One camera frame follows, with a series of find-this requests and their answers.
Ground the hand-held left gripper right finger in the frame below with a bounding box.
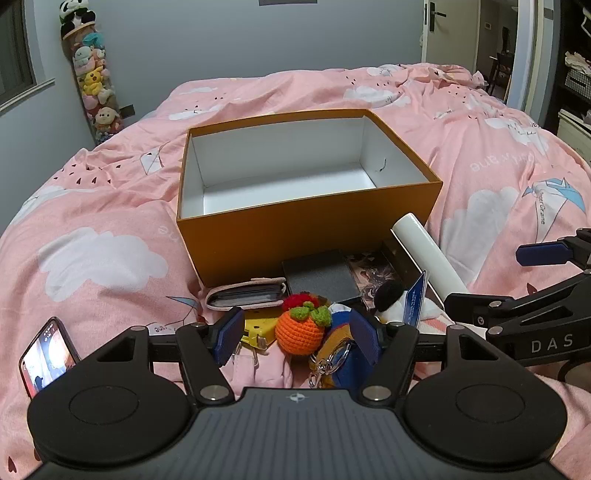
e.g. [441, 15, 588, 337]
[349, 308, 502, 406]

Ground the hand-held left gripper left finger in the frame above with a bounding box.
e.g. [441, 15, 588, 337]
[95, 308, 245, 406]

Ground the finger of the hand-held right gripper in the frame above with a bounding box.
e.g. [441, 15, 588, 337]
[444, 272, 591, 335]
[516, 231, 591, 273]

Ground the pink card wallet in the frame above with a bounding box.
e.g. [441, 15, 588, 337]
[205, 277, 291, 311]

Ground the small illustrated card box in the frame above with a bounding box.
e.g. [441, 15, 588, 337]
[344, 251, 402, 310]

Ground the long white box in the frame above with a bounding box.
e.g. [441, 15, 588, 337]
[392, 212, 467, 301]

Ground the dark grey box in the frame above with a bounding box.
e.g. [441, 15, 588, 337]
[281, 249, 361, 303]

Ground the orange cardboard box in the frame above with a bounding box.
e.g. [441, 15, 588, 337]
[175, 108, 444, 288]

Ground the panda plush toy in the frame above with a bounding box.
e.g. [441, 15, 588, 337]
[373, 281, 446, 326]

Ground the pink fabric pouch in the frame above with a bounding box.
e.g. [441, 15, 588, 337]
[222, 344, 296, 389]

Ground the blue card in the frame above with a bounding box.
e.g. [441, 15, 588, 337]
[403, 270, 429, 329]

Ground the orange crochet fruit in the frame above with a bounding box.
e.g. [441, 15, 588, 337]
[274, 302, 332, 356]

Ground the red crochet ball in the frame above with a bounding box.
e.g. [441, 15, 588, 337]
[281, 292, 321, 315]

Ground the white storage box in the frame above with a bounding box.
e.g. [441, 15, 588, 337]
[556, 108, 591, 160]

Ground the pink cloud-print blanket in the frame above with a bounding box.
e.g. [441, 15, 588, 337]
[0, 62, 591, 480]

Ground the woven storage basket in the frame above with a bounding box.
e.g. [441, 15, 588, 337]
[565, 67, 591, 100]

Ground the smartphone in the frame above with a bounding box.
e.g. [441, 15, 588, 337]
[18, 316, 81, 400]

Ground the dark wooden chair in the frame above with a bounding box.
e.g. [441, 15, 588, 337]
[488, 50, 515, 95]

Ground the dark shelf unit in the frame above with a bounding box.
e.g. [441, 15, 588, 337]
[544, 0, 591, 160]

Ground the white door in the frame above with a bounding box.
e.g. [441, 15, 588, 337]
[424, 0, 482, 72]

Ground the hanging column of plush toys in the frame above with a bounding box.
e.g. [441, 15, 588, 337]
[59, 0, 125, 145]

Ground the window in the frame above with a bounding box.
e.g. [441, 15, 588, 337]
[0, 0, 56, 114]

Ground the yellow cheese-shaped keychain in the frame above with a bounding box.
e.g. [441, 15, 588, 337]
[240, 308, 283, 349]

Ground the blue plush toy keychain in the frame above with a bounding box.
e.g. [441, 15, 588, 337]
[308, 302, 375, 391]

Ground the black door handle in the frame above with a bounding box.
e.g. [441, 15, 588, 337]
[427, 1, 448, 33]

